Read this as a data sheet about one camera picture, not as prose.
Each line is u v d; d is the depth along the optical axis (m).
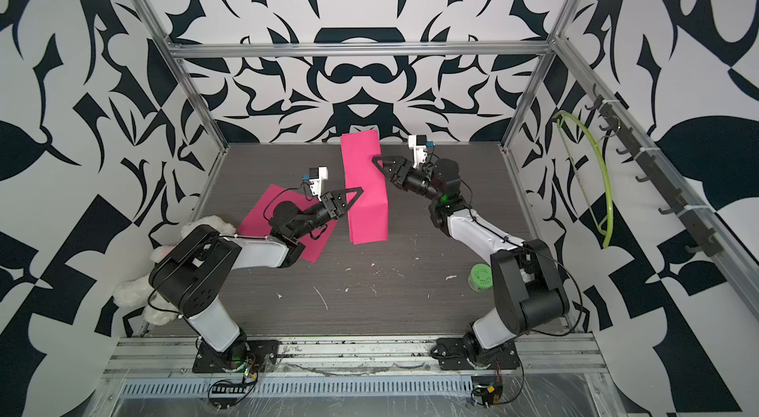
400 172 0.70
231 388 0.73
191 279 0.47
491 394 0.71
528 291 0.45
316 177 0.76
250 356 0.73
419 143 0.74
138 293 0.76
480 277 0.83
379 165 0.75
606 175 0.67
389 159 0.73
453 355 0.74
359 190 0.77
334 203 0.72
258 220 1.01
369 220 0.75
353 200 0.77
